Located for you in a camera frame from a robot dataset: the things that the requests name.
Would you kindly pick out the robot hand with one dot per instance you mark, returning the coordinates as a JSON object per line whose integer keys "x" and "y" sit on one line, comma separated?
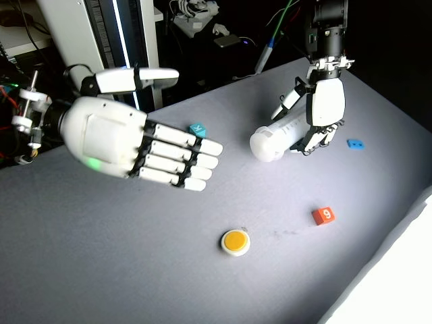
{"x": 329, "y": 101}
{"x": 104, "y": 135}

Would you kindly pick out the large plastic syringe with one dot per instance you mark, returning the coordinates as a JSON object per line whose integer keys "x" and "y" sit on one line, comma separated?
{"x": 270, "y": 143}

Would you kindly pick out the blue two-hole block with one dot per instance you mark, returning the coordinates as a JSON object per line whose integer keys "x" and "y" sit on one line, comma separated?
{"x": 355, "y": 144}

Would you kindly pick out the teal letter K block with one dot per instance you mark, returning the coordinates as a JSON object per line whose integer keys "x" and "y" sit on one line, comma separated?
{"x": 196, "y": 128}

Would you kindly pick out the grey table cloth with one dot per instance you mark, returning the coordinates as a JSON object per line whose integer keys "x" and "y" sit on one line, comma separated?
{"x": 135, "y": 236}

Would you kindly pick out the orange number 9 cube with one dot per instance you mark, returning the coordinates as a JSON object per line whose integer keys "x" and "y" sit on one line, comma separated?
{"x": 323, "y": 216}

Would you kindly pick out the white column with black strip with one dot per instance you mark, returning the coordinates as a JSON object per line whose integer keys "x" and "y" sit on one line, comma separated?
{"x": 67, "y": 20}

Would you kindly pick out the white plastic parts pile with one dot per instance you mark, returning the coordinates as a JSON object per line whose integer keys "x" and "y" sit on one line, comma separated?
{"x": 194, "y": 18}

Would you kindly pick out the yellow and white push button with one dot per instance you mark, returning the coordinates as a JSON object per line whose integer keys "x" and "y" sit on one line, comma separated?
{"x": 236, "y": 241}

